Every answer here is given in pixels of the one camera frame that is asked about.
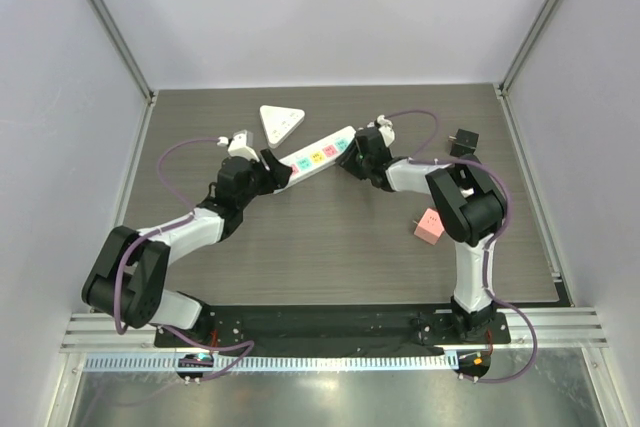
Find right aluminium frame post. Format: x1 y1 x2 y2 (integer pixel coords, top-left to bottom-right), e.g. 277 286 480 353
495 0 563 97

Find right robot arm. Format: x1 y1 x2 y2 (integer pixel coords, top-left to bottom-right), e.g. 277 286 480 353
337 127 509 343

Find pink cube plug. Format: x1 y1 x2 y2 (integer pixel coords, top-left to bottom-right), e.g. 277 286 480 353
413 208 444 245

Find aluminium front rail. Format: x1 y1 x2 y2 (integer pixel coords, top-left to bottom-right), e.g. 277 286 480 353
60 307 607 353

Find white triangular socket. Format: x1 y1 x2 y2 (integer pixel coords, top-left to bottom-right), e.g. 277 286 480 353
259 105 306 148

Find left aluminium frame post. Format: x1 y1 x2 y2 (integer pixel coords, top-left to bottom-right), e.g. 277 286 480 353
87 0 155 104

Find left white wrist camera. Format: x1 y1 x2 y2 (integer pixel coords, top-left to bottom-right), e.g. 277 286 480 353
217 130 259 161

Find aluminium frame post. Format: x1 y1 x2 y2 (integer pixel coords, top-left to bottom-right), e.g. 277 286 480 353
495 0 563 97
87 0 155 104

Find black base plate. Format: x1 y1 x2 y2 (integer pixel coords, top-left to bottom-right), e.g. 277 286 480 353
177 304 511 349

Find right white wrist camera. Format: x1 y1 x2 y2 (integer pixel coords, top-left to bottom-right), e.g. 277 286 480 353
367 114 395 147

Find black cube plug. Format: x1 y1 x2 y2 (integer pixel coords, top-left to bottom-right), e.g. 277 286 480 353
448 129 479 158

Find slotted cable duct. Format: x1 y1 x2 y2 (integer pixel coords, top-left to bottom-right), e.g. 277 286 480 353
83 351 458 374

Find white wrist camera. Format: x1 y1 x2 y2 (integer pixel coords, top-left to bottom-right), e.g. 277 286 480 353
217 130 259 161
367 114 395 147

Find white power strip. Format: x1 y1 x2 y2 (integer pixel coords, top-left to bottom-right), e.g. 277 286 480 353
280 126 356 189

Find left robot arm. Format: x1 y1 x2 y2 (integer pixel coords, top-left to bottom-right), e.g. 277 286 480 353
81 149 293 347

